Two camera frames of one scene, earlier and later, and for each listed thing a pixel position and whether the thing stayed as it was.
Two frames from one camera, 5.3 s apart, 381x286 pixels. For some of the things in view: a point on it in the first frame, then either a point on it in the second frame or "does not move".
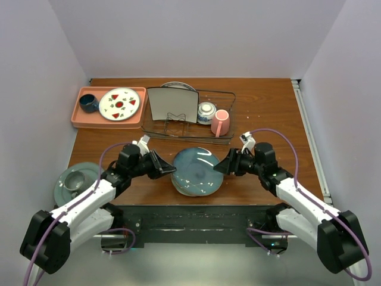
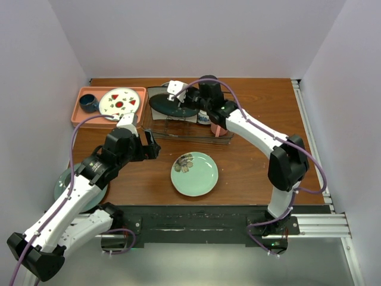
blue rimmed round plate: (248, 141) to (174, 87)
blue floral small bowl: (206, 112) does not move
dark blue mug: (88, 103) does not move
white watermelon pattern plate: (119, 104) does not move
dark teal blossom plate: (195, 171) to (160, 103)
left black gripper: (159, 166) to (146, 152)
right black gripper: (231, 164) to (189, 90)
